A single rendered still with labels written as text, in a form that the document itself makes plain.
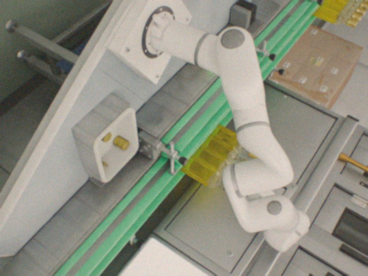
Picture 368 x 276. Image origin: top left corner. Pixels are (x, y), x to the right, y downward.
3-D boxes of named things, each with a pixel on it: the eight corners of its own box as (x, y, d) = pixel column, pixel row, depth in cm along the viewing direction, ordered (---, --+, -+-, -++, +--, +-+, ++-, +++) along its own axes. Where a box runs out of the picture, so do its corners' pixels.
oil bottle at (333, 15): (299, 10, 213) (352, 32, 203) (302, 1, 208) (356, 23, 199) (305, 5, 216) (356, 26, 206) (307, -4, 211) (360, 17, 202)
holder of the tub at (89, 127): (87, 179, 142) (104, 191, 139) (71, 128, 120) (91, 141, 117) (120, 146, 150) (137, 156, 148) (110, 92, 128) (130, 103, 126)
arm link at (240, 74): (236, 139, 110) (225, 114, 95) (222, 60, 119) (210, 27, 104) (273, 131, 108) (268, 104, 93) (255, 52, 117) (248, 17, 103)
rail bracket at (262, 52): (242, 49, 170) (272, 63, 165) (244, 35, 164) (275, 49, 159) (247, 44, 172) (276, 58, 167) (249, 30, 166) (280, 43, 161)
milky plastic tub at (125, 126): (84, 172, 137) (104, 186, 134) (71, 129, 119) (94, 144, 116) (119, 137, 146) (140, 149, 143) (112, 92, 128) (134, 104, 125)
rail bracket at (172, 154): (153, 165, 148) (183, 183, 144) (150, 135, 134) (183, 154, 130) (158, 159, 149) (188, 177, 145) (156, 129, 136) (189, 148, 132)
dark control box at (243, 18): (227, 22, 177) (245, 30, 174) (229, 7, 171) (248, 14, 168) (238, 13, 181) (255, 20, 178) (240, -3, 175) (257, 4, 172)
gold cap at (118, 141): (118, 143, 143) (127, 149, 142) (111, 145, 140) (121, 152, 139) (121, 134, 142) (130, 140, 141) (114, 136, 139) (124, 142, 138)
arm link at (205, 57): (199, 73, 121) (249, 94, 115) (187, 49, 109) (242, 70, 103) (216, 46, 123) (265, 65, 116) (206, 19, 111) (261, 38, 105)
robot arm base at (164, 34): (134, 38, 114) (181, 56, 108) (156, -3, 115) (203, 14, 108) (157, 59, 128) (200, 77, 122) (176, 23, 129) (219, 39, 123)
